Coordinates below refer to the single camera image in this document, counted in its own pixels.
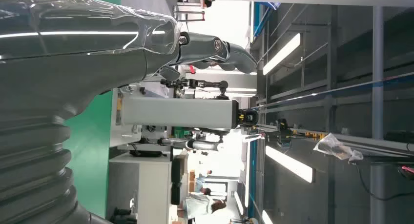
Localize white column machine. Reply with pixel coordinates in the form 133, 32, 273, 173
110, 86, 259, 149

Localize white cabinet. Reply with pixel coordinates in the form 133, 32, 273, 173
108, 152, 172, 224

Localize person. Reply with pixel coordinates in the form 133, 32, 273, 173
195, 169, 213, 193
182, 193, 228, 221

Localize blue panel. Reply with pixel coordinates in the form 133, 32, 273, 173
251, 2, 281, 38

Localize clear plastic bag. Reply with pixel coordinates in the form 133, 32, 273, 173
312, 132, 364, 162

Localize grey pillar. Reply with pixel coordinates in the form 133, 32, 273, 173
372, 6, 385, 140

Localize black hanging cable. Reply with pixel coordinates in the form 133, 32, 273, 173
355, 163, 414, 202

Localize aluminium ceiling rail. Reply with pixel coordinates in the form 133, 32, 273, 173
256, 123, 414, 159

